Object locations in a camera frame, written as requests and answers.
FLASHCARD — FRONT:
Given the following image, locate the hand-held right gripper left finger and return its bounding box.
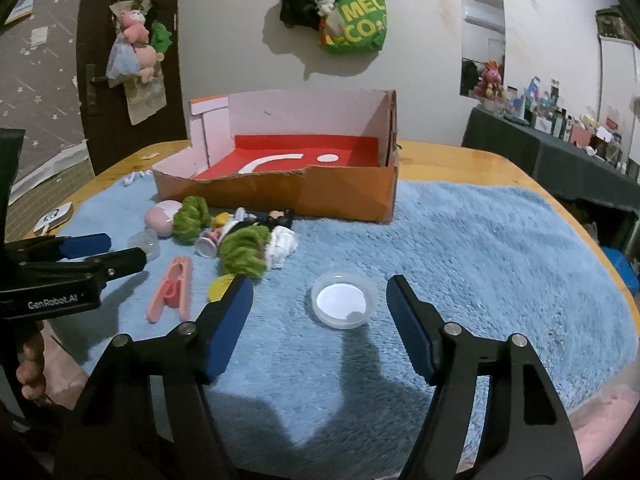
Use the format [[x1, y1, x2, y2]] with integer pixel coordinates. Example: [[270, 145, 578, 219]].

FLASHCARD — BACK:
[[55, 275, 255, 480]]

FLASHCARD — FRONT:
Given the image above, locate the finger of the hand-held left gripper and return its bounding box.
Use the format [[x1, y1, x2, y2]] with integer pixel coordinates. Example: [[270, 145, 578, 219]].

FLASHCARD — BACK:
[[10, 233, 112, 263], [25, 247, 147, 283]]

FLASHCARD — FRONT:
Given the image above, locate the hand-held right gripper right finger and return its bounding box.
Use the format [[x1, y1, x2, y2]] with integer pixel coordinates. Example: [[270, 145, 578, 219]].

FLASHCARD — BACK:
[[385, 274, 586, 480]]

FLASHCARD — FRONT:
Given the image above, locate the small clear plastic cup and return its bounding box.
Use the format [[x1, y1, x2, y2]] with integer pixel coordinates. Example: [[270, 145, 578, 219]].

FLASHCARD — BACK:
[[127, 228, 161, 261]]

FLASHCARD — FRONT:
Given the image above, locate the yellow bottle cap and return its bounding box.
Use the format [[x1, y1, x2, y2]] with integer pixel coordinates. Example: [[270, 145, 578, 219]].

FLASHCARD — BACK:
[[207, 274, 236, 303]]

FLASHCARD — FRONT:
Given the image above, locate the pink plastic clip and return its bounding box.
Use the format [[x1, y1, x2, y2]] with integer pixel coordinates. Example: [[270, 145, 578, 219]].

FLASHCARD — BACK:
[[145, 256, 193, 324]]

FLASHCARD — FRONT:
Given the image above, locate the pink white egg toy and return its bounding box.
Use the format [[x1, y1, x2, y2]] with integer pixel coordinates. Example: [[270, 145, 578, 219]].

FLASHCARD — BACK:
[[145, 200, 182, 237]]

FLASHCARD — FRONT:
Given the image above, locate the clear round plastic lid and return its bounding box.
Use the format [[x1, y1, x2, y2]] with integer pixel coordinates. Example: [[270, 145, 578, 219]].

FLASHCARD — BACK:
[[310, 271, 378, 331]]

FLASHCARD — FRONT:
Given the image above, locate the green yarn ball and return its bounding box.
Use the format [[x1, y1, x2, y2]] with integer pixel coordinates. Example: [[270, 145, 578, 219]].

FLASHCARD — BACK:
[[172, 196, 213, 246], [218, 225, 272, 280]]

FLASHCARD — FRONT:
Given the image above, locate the blonde pink figurine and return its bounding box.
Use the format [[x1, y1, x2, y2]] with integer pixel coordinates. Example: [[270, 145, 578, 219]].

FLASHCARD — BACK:
[[195, 212, 236, 260]]

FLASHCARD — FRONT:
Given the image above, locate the black white cloth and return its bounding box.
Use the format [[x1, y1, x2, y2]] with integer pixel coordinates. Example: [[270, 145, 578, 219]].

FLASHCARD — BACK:
[[222, 220, 299, 270]]

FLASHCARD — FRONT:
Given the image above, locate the dark-haired blue figurine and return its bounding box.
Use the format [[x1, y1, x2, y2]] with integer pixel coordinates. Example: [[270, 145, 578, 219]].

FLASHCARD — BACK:
[[235, 207, 295, 231]]

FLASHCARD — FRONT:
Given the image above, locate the orange cardboard box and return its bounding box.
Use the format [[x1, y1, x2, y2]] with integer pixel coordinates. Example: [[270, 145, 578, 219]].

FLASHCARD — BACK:
[[151, 89, 399, 224]]

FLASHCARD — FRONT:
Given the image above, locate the person's left hand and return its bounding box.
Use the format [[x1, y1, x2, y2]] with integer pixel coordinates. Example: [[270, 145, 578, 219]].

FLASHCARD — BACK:
[[16, 332, 51, 406]]

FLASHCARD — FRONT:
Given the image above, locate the blue fluffy mat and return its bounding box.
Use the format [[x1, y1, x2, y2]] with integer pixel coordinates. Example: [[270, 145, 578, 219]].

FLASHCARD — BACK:
[[47, 175, 640, 466]]

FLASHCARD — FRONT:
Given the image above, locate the clear plastic packet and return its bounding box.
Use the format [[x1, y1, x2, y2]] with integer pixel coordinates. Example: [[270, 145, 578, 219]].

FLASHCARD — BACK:
[[122, 77, 167, 126]]

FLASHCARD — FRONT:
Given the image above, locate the dark brown door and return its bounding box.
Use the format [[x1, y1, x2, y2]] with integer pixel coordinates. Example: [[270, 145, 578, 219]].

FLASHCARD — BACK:
[[80, 0, 193, 176]]

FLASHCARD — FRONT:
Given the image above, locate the pale blue plastic bag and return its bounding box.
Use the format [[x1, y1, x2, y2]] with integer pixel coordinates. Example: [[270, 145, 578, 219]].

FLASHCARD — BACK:
[[106, 35, 143, 81]]

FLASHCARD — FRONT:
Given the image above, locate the pink plush pig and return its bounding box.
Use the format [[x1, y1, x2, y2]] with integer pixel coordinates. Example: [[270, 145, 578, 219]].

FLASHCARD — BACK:
[[134, 44, 163, 83]]

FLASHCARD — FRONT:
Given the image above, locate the side table with dark cloth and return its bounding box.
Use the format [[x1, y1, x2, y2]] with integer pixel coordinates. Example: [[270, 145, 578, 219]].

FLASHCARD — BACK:
[[461, 106, 640, 256]]

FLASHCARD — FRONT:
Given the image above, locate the blue bin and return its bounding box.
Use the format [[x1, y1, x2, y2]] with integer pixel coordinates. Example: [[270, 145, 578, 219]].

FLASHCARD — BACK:
[[600, 246, 640, 297]]

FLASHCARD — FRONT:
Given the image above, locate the pink fluffy cloth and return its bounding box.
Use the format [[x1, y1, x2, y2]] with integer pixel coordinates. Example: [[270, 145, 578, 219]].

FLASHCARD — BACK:
[[570, 385, 638, 466]]

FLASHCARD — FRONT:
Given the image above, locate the green plush toy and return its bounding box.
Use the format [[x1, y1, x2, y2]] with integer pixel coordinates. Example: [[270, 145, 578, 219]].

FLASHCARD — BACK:
[[150, 22, 173, 53]]

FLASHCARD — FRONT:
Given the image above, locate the pink plush toy white face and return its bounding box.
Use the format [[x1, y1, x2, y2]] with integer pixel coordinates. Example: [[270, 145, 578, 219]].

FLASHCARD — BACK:
[[120, 10, 150, 43]]

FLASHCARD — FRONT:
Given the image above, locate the pink bunny plush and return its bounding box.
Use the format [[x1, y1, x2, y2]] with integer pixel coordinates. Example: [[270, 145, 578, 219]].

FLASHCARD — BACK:
[[475, 60, 506, 101]]

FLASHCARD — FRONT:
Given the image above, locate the row of small boxes and bottles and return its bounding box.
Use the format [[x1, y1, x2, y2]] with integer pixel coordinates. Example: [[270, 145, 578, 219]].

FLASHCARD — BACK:
[[505, 75, 640, 181]]

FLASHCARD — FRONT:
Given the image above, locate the green shopping bag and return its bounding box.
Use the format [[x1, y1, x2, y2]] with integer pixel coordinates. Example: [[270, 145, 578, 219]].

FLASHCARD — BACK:
[[320, 0, 388, 55]]

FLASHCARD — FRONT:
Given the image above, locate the door handle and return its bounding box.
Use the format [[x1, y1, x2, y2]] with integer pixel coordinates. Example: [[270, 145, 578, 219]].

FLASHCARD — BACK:
[[85, 63, 108, 120]]

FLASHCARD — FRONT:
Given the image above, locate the wall mirror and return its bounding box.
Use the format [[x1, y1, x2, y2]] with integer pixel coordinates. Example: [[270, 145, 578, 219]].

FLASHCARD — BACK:
[[458, 0, 507, 98]]

